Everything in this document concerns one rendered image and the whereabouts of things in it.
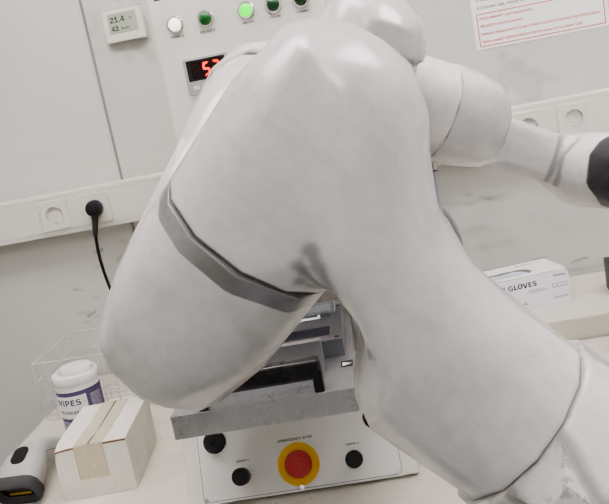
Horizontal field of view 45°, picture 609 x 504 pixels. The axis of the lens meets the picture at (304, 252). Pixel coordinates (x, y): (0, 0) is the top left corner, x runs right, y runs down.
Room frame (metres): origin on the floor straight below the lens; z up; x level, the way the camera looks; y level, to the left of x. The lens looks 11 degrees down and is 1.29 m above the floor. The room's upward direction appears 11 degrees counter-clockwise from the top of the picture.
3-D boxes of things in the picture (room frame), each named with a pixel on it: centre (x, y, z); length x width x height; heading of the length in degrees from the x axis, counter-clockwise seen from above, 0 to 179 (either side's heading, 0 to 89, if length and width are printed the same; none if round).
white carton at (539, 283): (1.52, -0.42, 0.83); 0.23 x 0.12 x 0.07; 95
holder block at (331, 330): (1.00, 0.07, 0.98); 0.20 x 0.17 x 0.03; 86
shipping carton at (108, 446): (1.19, 0.39, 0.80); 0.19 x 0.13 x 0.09; 176
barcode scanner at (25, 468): (1.19, 0.53, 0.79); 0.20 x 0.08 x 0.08; 176
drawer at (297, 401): (0.95, 0.07, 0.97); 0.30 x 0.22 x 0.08; 176
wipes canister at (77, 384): (1.35, 0.48, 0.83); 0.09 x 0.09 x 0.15
